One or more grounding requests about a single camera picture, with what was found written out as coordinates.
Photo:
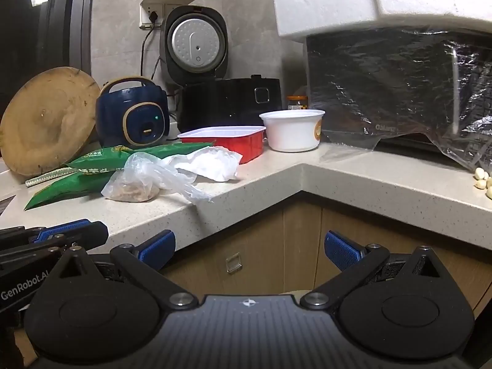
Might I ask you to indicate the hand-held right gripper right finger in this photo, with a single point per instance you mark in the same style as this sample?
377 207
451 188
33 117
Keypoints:
340 250

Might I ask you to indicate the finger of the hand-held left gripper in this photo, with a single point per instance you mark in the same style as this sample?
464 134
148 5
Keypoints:
61 228
92 236

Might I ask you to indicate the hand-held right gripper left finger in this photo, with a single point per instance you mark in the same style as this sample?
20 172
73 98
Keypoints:
157 248

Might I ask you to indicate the green snack bag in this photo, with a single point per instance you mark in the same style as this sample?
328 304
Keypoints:
103 157
65 188

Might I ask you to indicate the clear plastic bag with food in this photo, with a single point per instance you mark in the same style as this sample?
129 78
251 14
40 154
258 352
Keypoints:
138 184

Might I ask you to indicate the crumpled white tissue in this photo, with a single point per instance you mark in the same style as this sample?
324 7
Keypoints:
215 163

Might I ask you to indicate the round wooden cutting board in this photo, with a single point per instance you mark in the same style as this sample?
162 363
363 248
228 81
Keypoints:
46 123

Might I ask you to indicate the white plastic cup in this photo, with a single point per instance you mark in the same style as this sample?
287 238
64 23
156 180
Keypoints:
292 134

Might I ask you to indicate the navy blue rice cooker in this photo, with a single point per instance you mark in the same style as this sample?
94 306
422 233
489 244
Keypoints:
132 115

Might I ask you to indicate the red plastic food container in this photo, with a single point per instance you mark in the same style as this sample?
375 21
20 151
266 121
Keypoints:
238 146

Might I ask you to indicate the glass jar with orange lid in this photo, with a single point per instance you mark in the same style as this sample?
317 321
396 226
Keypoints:
296 103

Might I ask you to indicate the pile of garlic cloves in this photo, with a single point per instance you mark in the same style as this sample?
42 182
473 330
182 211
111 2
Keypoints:
483 182

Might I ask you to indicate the black rice cooker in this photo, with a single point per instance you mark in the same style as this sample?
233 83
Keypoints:
223 100

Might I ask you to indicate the black printed foil bag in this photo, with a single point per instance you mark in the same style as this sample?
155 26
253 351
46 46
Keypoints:
384 84

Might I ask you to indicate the dark window frame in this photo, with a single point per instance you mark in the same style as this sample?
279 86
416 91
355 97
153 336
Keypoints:
46 19

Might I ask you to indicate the white wall socket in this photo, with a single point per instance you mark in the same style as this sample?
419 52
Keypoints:
148 11

